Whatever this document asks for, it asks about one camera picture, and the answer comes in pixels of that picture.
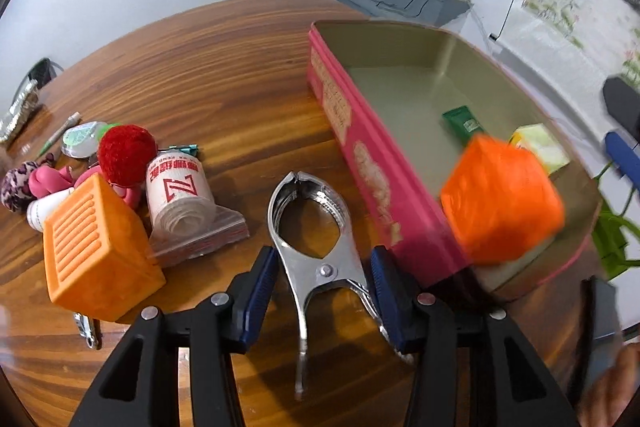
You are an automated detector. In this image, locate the silver foil bag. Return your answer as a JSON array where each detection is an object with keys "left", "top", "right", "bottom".
[{"left": 0, "top": 79, "right": 43, "bottom": 145}]

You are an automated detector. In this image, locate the green bag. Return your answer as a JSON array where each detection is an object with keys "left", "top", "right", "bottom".
[{"left": 590, "top": 159, "right": 640, "bottom": 280}]

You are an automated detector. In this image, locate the small pink object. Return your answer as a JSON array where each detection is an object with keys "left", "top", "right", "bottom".
[{"left": 112, "top": 182, "right": 143, "bottom": 210}]

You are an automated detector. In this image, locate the small white capped bottle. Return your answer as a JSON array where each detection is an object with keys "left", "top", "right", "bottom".
[{"left": 26, "top": 188, "right": 75, "bottom": 233}]

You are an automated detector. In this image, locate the metal nail clipper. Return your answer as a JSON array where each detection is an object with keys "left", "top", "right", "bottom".
[{"left": 74, "top": 312, "right": 102, "bottom": 350}]

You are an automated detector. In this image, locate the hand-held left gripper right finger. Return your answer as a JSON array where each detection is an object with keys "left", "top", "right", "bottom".
[{"left": 370, "top": 245, "right": 583, "bottom": 427}]

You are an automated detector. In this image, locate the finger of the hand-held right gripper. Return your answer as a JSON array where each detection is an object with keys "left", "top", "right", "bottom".
[
  {"left": 602, "top": 76, "right": 640, "bottom": 135},
  {"left": 604, "top": 131, "right": 640, "bottom": 198}
]

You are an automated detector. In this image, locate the leopard print scrunchie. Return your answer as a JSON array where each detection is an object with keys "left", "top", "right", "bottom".
[{"left": 0, "top": 160, "right": 41, "bottom": 212}]

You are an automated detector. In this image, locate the pink tin box container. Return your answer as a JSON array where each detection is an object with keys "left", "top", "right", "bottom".
[{"left": 306, "top": 20, "right": 603, "bottom": 303}]

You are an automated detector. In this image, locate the silver metal spring clamp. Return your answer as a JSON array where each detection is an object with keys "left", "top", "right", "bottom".
[{"left": 266, "top": 171, "right": 416, "bottom": 403}]

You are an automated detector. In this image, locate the small green tube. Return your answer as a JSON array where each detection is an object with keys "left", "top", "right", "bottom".
[{"left": 441, "top": 105, "right": 488, "bottom": 142}]

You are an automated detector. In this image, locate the yellow green small carton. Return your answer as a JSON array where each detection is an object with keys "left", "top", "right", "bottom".
[{"left": 509, "top": 123, "right": 571, "bottom": 175}]

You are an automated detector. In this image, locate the green white pen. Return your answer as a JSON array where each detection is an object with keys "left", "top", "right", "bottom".
[{"left": 37, "top": 112, "right": 82, "bottom": 158}]

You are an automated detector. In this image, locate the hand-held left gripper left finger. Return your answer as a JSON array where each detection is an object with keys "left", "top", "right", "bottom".
[{"left": 67, "top": 246, "right": 280, "bottom": 427}]

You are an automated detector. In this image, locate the clear zip bag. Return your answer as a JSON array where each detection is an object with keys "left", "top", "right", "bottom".
[{"left": 149, "top": 204, "right": 250, "bottom": 269}]

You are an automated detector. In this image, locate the orange plastic cube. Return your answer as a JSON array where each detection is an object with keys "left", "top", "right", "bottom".
[{"left": 42, "top": 173, "right": 167, "bottom": 323}]

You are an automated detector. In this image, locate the white bandage roll red print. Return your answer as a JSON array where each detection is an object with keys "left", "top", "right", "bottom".
[{"left": 145, "top": 152, "right": 218, "bottom": 243}]

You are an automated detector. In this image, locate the pink rubber toy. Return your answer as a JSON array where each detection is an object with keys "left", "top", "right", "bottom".
[{"left": 27, "top": 164, "right": 76, "bottom": 200}]

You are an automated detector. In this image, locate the red pom-pom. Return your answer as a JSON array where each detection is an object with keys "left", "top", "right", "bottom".
[{"left": 97, "top": 124, "right": 158, "bottom": 186}]

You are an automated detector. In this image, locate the black chair back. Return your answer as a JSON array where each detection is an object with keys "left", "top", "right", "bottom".
[{"left": 19, "top": 57, "right": 66, "bottom": 90}]

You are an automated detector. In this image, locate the person's right hand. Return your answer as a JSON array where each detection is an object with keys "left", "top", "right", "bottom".
[{"left": 577, "top": 347, "right": 640, "bottom": 427}]

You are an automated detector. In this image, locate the clear bottle green cap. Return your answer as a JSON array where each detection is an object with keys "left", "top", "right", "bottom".
[{"left": 61, "top": 120, "right": 123, "bottom": 158}]

